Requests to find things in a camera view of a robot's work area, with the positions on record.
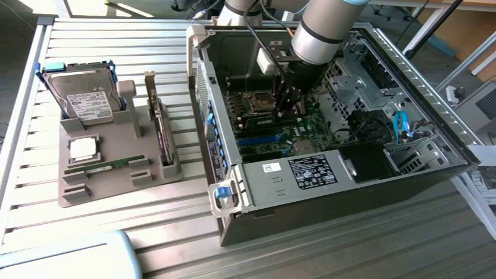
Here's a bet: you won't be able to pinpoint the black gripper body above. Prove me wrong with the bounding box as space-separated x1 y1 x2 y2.
284 56 331 94

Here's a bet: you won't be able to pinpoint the installed green RAM stick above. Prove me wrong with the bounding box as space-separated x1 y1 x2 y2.
240 116 289 130

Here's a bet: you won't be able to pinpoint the green motherboard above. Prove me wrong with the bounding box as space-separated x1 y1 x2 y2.
227 87 335 163

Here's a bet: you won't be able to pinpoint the blue expansion slot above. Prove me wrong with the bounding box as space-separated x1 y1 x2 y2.
236 134 288 147

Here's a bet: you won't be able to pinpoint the grey power supply with label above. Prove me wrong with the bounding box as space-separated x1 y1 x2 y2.
231 150 356 212

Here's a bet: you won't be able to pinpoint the metal disk bay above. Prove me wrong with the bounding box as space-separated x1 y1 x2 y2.
383 136 452 176

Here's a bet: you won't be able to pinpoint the black tripod pole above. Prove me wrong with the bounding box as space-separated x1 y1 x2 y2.
403 0 465 59

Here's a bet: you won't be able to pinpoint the open black PC case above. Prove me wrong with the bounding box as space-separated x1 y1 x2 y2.
185 22 483 248

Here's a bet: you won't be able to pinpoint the white power strip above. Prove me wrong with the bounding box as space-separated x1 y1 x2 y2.
444 85 467 103

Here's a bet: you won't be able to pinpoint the grey computer box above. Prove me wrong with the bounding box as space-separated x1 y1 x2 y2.
452 81 496 135

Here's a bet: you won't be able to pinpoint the grey parts rack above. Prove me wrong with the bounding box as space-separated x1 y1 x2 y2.
56 79 184 209

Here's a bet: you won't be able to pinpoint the hard disk in blue carrier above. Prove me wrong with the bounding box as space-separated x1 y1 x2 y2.
32 60 127 126

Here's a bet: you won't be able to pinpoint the silver CPU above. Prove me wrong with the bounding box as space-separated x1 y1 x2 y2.
68 138 100 163

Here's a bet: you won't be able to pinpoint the printed paper sheet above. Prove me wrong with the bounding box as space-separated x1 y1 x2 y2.
451 144 496 235

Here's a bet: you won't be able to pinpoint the light blue plastic lid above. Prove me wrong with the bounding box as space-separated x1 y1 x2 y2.
0 229 144 279

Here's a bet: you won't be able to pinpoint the CPU socket with metal frame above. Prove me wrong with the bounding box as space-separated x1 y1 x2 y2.
241 90 280 113

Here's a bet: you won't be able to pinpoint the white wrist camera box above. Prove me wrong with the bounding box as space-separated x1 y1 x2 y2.
256 48 280 75

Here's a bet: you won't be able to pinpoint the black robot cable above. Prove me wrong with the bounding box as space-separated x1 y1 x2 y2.
241 0 296 77

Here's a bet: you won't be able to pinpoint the black wire bundle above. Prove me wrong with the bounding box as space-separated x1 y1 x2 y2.
332 115 393 144

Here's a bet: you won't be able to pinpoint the blue disk wire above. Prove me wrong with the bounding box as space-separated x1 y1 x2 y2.
392 110 413 144

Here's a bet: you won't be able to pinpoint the graphics card with metal bracket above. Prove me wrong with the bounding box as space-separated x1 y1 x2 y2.
144 70 176 169

